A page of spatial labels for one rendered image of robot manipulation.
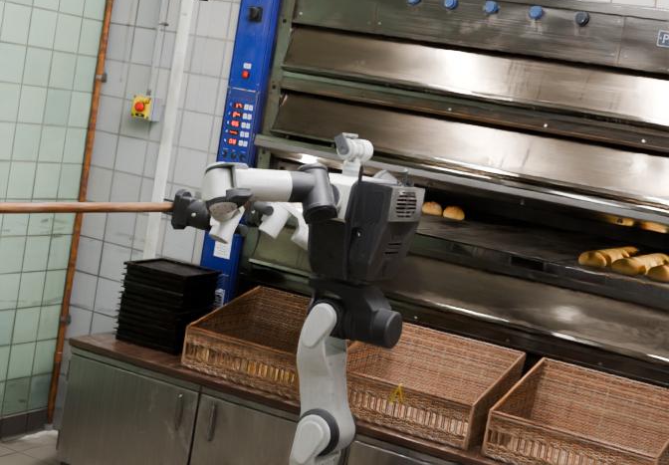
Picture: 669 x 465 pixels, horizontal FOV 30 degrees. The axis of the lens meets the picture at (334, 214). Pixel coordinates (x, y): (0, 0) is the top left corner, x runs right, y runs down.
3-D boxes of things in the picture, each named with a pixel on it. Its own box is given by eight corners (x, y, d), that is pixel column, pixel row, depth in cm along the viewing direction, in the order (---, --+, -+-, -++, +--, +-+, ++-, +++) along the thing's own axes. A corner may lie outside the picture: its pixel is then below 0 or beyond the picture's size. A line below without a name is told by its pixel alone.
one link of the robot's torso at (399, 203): (420, 288, 385) (438, 174, 382) (363, 293, 356) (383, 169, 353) (339, 269, 400) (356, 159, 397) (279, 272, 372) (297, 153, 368)
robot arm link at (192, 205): (170, 188, 380) (199, 195, 373) (191, 189, 388) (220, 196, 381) (164, 229, 381) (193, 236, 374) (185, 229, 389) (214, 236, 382)
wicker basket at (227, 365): (248, 351, 496) (259, 284, 493) (372, 387, 470) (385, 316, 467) (176, 365, 453) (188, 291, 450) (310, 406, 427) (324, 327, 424)
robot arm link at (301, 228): (277, 197, 408) (310, 221, 411) (261, 220, 407) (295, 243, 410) (281, 197, 402) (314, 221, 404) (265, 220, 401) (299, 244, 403)
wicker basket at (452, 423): (374, 388, 469) (386, 316, 467) (516, 427, 444) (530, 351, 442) (314, 407, 426) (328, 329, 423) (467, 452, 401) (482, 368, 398)
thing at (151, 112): (139, 117, 521) (143, 94, 521) (159, 121, 517) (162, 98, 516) (128, 116, 515) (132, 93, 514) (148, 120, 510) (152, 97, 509)
